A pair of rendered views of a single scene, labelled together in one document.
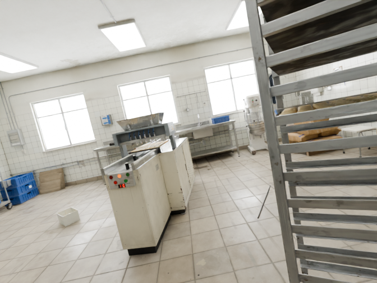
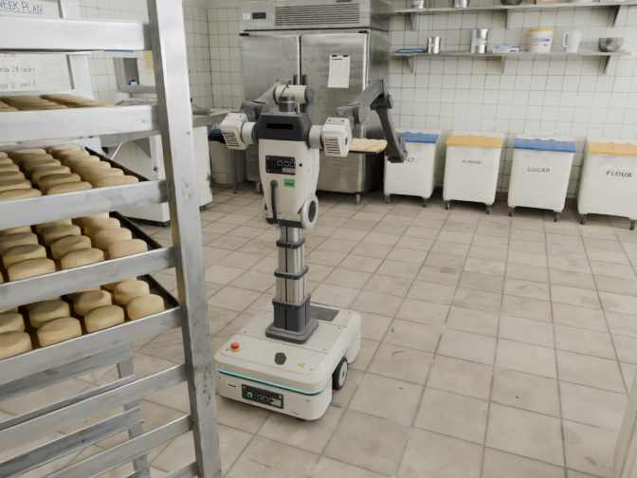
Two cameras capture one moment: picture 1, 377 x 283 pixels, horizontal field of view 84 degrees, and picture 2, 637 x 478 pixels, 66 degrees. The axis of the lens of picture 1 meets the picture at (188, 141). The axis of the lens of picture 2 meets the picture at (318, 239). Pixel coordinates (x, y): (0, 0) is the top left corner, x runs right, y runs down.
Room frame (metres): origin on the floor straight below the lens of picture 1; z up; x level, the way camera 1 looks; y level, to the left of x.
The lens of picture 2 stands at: (1.42, -0.96, 1.47)
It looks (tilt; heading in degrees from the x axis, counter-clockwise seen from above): 20 degrees down; 113
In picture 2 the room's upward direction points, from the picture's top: straight up
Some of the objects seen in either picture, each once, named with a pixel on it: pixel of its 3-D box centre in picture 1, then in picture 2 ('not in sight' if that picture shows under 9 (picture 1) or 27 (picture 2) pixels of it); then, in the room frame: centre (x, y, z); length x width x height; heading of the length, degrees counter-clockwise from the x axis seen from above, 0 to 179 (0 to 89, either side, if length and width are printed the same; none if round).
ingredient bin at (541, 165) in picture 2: not in sight; (538, 176); (1.56, 4.40, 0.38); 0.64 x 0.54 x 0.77; 90
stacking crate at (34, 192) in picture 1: (22, 196); not in sight; (5.02, 4.27, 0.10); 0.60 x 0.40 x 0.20; 179
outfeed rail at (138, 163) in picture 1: (161, 146); not in sight; (2.78, 0.37, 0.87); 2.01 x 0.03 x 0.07; 171
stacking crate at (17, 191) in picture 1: (19, 188); not in sight; (5.02, 4.27, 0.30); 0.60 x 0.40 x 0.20; 1
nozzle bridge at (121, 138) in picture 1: (146, 140); not in sight; (2.69, 0.53, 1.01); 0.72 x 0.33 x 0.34; 81
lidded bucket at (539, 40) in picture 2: not in sight; (539, 41); (1.39, 4.60, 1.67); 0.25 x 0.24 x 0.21; 1
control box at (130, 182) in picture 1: (121, 179); not in sight; (1.84, 0.66, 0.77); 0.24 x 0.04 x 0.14; 81
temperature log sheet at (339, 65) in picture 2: not in sight; (338, 71); (-0.40, 3.81, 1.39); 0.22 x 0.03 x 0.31; 1
